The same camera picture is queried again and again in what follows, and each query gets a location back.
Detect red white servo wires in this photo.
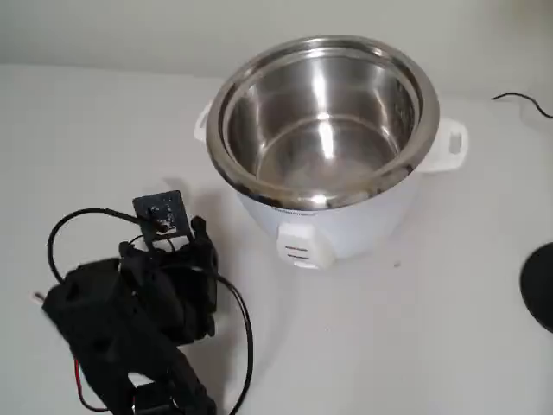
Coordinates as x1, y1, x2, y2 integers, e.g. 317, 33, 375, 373
70, 357, 101, 410

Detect black round disc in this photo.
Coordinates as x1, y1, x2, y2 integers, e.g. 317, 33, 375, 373
520, 240, 553, 334

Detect black wrist camera board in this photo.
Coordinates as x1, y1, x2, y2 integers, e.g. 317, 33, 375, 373
132, 188, 194, 246

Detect thin black table cable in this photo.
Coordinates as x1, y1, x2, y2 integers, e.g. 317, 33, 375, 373
491, 91, 553, 119

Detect white electric rice cooker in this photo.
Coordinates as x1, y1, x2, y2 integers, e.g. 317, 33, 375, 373
194, 35, 470, 271

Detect stainless steel inner pot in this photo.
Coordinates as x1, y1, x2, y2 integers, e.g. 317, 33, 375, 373
222, 41, 423, 205

